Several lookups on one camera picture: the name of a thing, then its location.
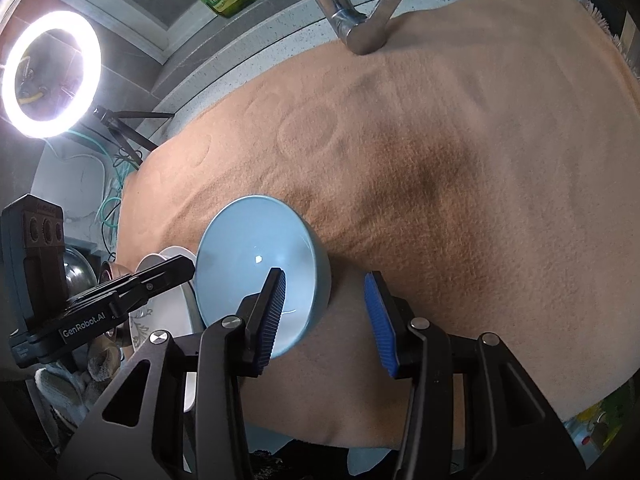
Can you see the white plate gold leaf pattern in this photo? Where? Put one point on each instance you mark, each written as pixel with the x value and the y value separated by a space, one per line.
pixel 175 311

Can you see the beige towel mat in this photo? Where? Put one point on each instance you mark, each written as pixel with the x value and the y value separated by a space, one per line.
pixel 485 161

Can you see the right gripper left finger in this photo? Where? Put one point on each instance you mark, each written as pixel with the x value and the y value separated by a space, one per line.
pixel 174 411

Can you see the gloved left hand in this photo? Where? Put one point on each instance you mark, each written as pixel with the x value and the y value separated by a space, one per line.
pixel 73 394

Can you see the steel pot lid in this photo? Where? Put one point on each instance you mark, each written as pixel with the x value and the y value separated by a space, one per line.
pixel 79 273

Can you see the light blue ceramic bowl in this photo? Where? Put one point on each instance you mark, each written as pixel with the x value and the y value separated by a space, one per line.
pixel 246 239

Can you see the ring light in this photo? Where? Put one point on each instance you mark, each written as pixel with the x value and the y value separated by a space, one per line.
pixel 85 37

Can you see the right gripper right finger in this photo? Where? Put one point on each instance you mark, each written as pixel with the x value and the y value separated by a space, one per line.
pixel 474 412

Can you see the red steel bowl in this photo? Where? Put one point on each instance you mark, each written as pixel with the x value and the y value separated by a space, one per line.
pixel 111 271

